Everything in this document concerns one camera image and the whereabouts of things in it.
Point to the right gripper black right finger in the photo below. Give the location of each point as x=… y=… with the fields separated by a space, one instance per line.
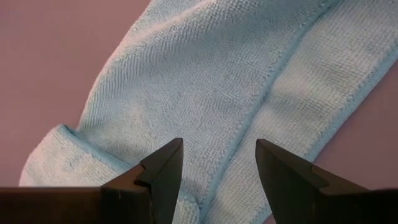
x=317 y=202

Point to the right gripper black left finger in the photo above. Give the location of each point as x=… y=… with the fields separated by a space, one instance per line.
x=109 y=205

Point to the light blue microfiber towel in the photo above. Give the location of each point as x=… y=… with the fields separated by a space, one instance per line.
x=202 y=77

